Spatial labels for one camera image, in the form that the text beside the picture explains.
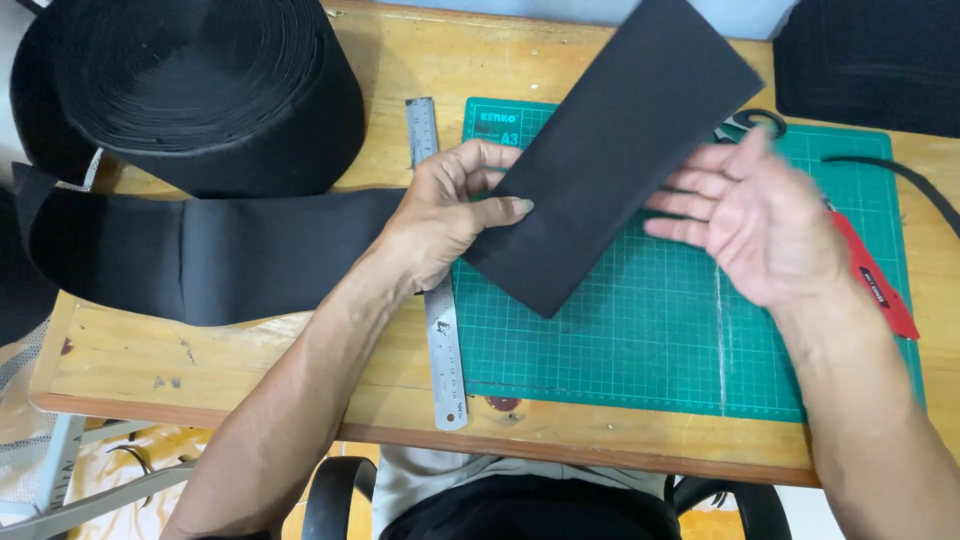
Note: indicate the thin black fabric strip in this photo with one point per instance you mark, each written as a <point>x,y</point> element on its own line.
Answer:
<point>915,180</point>

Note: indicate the steel ruler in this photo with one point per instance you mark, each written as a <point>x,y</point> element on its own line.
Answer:
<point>444,345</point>

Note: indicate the red utility knife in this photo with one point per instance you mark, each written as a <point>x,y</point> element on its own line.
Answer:
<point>877,285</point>

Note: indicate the black chair armrest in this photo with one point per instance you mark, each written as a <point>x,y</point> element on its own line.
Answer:
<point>334,495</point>
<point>750,510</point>

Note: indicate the person's black trousers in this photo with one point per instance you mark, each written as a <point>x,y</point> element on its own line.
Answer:
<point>532,514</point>

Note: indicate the black fabric bundle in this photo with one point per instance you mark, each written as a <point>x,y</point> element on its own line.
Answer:
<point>16,285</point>

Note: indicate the black elastic fabric piece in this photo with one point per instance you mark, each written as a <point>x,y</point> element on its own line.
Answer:
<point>622,127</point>

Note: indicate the person's left hand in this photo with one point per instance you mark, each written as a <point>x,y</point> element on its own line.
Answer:
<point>431,217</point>

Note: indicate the green cutting mat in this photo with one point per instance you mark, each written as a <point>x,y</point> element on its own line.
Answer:
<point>637,345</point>

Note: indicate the white mesh metal rack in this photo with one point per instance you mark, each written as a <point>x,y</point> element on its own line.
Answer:
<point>45,465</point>

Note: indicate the stack of black fabric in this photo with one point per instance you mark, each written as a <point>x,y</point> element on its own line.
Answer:
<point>870,67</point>

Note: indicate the large black elastic band roll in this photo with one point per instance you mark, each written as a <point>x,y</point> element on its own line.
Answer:
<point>202,82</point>

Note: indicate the person's right hand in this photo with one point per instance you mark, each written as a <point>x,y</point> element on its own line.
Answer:
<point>772,225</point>

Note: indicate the person's grey shirt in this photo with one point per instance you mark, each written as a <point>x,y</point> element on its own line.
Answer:
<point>420,469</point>

